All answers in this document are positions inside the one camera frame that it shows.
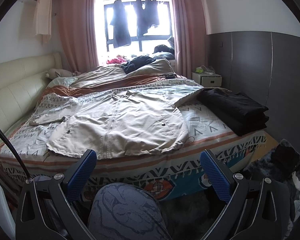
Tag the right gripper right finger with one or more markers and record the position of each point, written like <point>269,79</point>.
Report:
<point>255,209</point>

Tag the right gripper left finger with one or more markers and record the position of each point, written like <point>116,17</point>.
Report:
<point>46,204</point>

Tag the beige jacket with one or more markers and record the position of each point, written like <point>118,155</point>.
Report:
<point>119,123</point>

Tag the folded black clothes stack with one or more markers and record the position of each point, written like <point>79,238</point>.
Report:
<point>239,112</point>

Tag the dark fluffy rug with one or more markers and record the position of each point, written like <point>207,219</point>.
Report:
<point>282,164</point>

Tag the cardboard floor sheets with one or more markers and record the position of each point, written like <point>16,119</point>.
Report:
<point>264,148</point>

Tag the person's knee in patterned trousers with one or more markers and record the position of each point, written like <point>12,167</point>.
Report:
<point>123,211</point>

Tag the patterned white bedspread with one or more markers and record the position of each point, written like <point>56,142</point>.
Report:
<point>165,176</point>

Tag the orange brown blanket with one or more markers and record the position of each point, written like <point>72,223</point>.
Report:
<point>126,82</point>

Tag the cream padded headboard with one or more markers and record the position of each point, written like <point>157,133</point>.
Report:
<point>22,81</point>

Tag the light green pillow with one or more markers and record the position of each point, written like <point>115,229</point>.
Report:
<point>62,81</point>

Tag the plush toy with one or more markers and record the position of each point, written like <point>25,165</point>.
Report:
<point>54,73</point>

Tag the white bedside table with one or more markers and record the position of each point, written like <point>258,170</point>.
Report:
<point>207,80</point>

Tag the beige duvet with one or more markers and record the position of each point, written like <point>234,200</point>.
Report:
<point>105,74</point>

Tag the green tissue pack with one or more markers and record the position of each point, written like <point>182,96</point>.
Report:
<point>198,68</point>

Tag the small black device on bed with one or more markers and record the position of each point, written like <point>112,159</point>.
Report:
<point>170,76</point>

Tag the pink garment at window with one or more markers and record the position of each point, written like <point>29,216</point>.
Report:
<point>116,60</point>

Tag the black garment on duvet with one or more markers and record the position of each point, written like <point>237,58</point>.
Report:
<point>137,63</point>

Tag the dark cushions at window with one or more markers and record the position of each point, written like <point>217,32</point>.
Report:
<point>165,52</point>

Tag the dark hanging garment left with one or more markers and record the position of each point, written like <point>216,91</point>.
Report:
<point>121,35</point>

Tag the dark hanging garment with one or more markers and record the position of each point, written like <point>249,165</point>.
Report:
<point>147,15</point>
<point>121,35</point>

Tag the left pink curtain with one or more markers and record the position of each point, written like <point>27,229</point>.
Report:
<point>77,32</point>

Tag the pink curtain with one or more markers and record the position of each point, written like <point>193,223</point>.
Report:
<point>77,32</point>
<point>189,36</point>

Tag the dark hanging garment right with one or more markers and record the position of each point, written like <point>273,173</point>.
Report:
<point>147,15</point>

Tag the right pink curtain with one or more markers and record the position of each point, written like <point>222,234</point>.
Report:
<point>189,36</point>

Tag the cream cloth on wall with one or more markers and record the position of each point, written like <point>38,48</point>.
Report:
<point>42,20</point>

